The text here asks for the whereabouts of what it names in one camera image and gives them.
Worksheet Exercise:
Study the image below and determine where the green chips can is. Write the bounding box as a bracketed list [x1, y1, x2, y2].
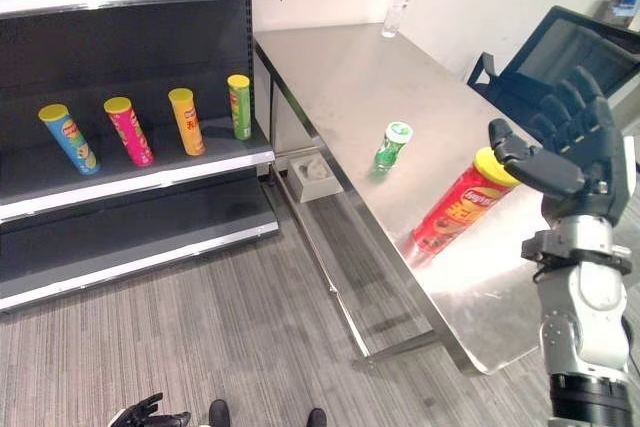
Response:
[226, 74, 253, 142]

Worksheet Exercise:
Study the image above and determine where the orange chips can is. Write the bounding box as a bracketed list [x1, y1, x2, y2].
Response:
[167, 87, 207, 157]

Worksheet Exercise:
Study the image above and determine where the pink chips can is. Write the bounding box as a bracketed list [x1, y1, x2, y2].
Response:
[103, 96, 155, 168]

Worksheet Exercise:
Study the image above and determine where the grey cabinet with blue item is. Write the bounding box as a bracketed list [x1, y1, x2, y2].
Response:
[598, 0, 640, 32]

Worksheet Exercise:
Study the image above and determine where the grey box under table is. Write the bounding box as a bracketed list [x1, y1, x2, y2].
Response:
[288, 153, 345, 204]

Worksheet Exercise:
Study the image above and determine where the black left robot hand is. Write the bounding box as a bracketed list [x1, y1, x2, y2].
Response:
[108, 392, 192, 427]

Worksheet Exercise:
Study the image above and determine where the blue chips can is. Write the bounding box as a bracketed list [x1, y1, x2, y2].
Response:
[38, 103, 101, 176]

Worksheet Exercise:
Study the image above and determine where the green short can white lid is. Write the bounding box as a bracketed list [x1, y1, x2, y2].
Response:
[374, 121, 414, 172]

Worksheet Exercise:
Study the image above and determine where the black office chair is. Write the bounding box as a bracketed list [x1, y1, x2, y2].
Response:
[466, 5, 640, 108]

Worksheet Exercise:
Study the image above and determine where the dark robot left foot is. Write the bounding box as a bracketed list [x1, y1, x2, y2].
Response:
[208, 398, 232, 427]

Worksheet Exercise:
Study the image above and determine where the stainless steel table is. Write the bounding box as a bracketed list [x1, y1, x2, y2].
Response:
[253, 22, 566, 377]

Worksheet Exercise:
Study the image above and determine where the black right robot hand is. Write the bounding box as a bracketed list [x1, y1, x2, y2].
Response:
[487, 65, 627, 225]

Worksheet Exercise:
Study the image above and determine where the red chips can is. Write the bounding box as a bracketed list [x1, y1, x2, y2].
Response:
[412, 146, 522, 255]

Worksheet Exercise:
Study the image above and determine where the black store shelf unit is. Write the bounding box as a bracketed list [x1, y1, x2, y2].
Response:
[0, 0, 285, 313]

